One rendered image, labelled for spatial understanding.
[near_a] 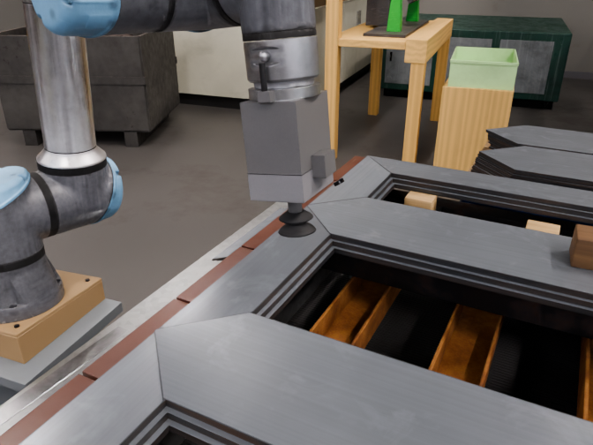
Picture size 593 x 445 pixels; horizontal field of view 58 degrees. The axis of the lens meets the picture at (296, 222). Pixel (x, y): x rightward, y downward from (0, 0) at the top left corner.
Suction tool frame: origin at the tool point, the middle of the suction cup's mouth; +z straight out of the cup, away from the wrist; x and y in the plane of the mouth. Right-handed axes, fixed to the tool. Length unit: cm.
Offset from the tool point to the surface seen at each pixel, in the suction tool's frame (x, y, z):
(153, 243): 151, 142, 72
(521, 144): -19, 96, 11
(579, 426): -30.1, 0.7, 19.6
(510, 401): -23.4, 1.4, 18.7
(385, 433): -12.1, -8.5, 18.0
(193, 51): 278, 381, -13
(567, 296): -29.3, 28.0, 18.6
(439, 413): -16.7, -3.6, 18.2
